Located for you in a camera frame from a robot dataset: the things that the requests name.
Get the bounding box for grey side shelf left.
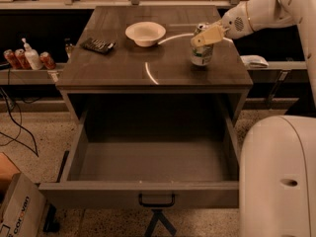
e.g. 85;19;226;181
0;63;65;85

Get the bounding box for red soda can right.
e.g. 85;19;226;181
39;51;56;70

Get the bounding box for black floor cables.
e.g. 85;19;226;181
0;86;43;158

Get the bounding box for red soda can left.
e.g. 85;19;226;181
3;49;21;69

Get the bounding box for black drawer handle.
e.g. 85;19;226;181
138;194;176;208

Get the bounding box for white folded cloth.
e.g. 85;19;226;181
241;55;269;68

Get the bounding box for small brown glass bottle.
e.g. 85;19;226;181
64;39;74;58

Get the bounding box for silver green 7up can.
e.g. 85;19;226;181
191;23;213;66

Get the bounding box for grey cabinet counter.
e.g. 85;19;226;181
56;5;252;120

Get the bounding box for grey side shelf right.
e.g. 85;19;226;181
247;61;309;83

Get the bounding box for grey side shelf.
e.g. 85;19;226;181
247;61;309;83
0;63;65;85

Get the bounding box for white pump soap bottle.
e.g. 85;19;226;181
22;38;42;70

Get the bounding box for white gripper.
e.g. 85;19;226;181
191;2;254;47

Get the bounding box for dark snack bag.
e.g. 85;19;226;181
80;38;116;54

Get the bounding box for white ceramic bowl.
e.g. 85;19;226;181
125;22;166;47

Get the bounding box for open grey top drawer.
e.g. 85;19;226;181
39;93;241;210

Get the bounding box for red soda can middle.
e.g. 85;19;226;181
15;48;31;69

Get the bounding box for black bar on floor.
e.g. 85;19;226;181
42;150;69;233

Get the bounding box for red soda can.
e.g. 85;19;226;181
3;49;21;69
15;48;31;69
39;51;56;70

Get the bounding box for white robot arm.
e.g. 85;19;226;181
191;0;316;237

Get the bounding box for cardboard box with print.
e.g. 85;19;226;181
0;152;47;237

